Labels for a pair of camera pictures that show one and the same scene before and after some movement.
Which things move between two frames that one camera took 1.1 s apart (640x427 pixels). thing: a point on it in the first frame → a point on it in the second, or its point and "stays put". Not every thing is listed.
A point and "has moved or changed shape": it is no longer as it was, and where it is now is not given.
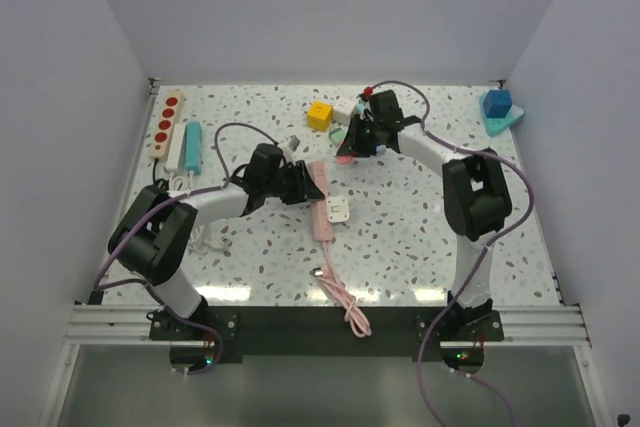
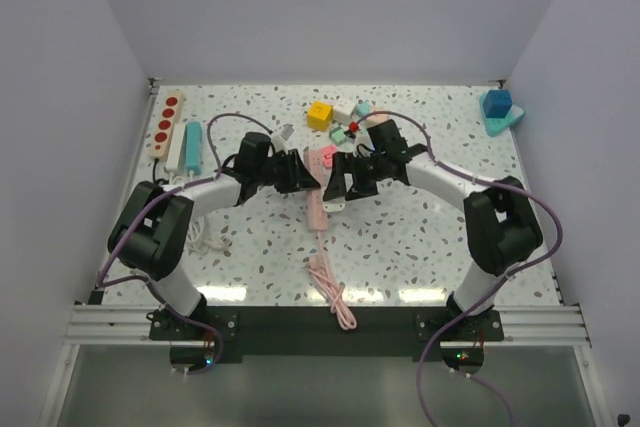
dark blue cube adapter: [497, 103] stays put
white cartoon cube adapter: [343, 110] stays put
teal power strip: [496, 125] stays put
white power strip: [176, 147] stays put
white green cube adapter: [337, 135] stays put
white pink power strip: [321, 226] has moved or changed shape
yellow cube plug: [319, 115] stays put
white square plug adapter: [337, 209] has moved or changed shape
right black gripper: [352, 144] → [344, 163]
